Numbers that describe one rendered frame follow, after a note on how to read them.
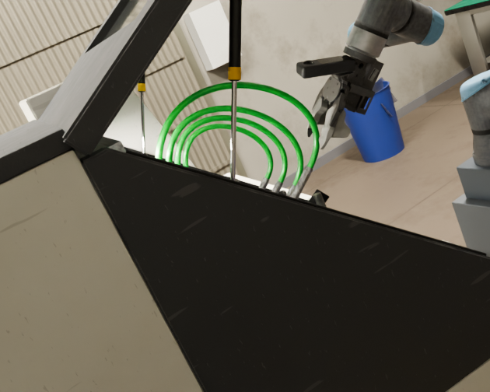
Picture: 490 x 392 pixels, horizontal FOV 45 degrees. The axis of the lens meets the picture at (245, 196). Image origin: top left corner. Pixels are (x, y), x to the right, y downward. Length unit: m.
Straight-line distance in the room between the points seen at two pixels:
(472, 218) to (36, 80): 3.28
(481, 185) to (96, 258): 1.19
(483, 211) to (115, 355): 1.17
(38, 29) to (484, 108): 3.36
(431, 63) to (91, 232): 5.48
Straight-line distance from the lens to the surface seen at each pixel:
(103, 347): 0.87
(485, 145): 1.72
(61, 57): 4.44
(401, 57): 5.89
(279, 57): 5.11
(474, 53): 5.87
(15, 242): 0.82
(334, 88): 1.27
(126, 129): 1.53
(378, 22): 1.25
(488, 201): 1.78
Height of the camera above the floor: 1.55
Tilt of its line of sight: 17 degrees down
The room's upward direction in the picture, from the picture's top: 24 degrees counter-clockwise
